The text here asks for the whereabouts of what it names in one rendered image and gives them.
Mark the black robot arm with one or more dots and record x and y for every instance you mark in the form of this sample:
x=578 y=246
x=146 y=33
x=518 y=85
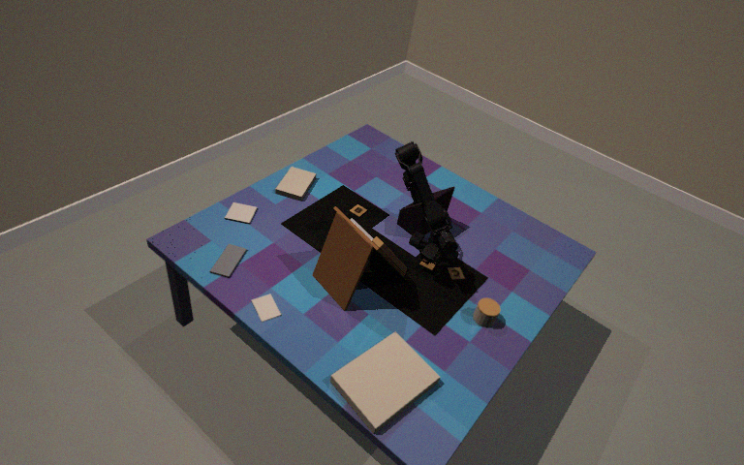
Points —
x=414 y=177

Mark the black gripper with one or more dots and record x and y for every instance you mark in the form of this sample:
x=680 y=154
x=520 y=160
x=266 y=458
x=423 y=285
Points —
x=417 y=241

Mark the grey cylinder with orange top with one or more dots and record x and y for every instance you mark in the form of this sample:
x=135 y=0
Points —
x=486 y=312

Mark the grey flat rectangular tile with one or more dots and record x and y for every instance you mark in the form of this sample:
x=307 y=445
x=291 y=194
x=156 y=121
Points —
x=228 y=260

